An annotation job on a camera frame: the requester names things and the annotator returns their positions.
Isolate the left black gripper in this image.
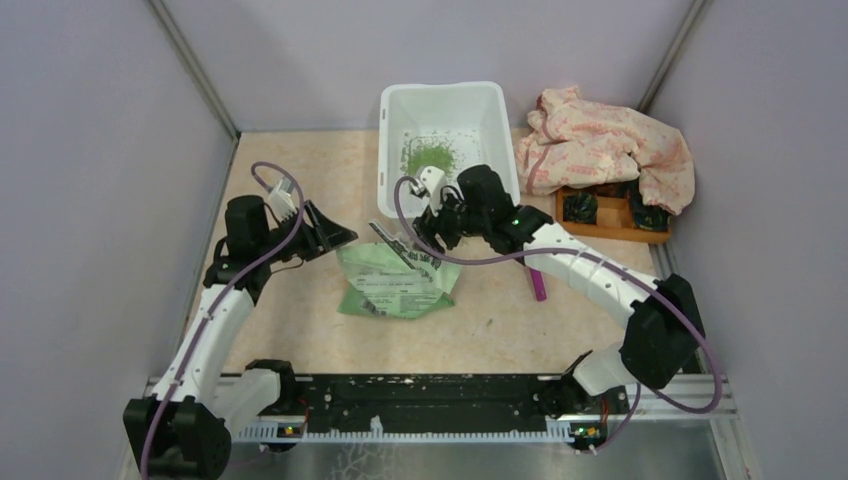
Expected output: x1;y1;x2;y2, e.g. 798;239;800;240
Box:
258;199;359;264

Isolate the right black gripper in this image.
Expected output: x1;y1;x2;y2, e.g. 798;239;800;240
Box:
412;186;489;260

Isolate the green cat litter bag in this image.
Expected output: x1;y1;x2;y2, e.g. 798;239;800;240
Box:
336;243;461;320

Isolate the purple plastic scoop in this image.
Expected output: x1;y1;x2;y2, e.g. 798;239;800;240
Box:
525;267;547;302

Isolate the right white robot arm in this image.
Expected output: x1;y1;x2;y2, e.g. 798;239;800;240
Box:
397;165;705;412

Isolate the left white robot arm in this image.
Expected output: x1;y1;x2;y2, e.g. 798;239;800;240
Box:
123;195;358;479

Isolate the green cat litter pile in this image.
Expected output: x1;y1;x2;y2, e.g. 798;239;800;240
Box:
400;130;485;181

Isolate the white plastic litter box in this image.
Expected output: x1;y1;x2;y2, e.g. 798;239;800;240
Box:
377;81;521;219

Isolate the dark patterned cloth bundle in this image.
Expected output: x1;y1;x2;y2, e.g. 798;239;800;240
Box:
563;191;598;224

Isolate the pink patterned cloth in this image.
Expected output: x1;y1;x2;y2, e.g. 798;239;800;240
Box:
514;86;696;215

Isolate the wooden tray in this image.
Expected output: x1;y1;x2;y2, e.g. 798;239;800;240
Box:
554;187;671;245

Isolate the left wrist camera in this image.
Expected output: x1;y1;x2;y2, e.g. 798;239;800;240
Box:
267;184;298;223

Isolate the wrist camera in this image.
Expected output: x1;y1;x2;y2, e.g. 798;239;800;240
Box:
410;166;447;215
267;184;298;223

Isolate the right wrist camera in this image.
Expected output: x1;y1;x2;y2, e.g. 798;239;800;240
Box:
410;166;447;215

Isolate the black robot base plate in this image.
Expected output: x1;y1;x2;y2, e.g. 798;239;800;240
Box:
237;373;629;439

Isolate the aluminium frame rail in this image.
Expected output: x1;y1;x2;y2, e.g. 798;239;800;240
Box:
211;374;740;445

